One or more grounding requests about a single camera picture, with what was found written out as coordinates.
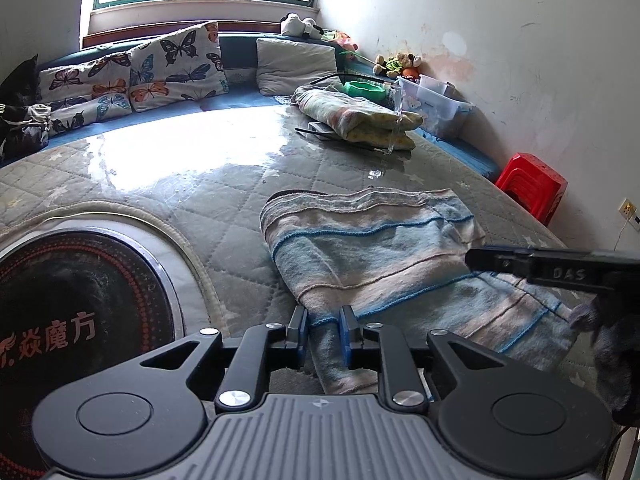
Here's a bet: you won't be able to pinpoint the green plastic basin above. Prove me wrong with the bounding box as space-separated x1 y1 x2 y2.
344 80 388 104

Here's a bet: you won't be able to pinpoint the butterfly print cushion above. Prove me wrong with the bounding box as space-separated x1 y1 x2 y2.
127 21 229 112
38 52 132 136

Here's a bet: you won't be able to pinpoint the black white plush toy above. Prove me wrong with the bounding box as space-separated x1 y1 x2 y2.
280 12 324 39

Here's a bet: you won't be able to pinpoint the black bag on bench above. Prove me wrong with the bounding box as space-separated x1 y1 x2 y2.
1 55 51 165

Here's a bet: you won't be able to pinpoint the red plastic stool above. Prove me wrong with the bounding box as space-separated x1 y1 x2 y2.
496 153 568 226

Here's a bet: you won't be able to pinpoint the round induction cooker plate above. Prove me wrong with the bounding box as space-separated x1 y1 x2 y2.
1 229 183 479

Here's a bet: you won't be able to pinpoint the grey plain pillow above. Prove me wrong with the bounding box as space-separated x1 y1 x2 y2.
256 38 341 96

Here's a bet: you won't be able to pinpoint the blue striped knit garment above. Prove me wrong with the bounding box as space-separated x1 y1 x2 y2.
259 188 596 394

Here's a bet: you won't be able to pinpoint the folded yellow patterned blanket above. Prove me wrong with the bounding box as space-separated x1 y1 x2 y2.
291 86 423 151

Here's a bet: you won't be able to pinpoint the clear plastic storage box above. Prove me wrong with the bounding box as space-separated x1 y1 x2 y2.
399 78 475 140

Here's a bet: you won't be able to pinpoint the brown plush toys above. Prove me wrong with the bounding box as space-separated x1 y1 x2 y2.
373 51 422 80

